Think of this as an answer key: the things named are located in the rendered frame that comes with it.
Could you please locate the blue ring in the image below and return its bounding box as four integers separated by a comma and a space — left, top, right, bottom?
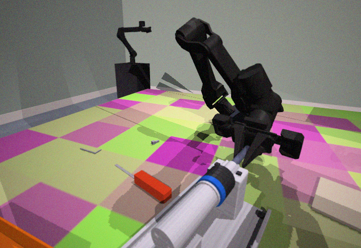
196, 175, 226, 207

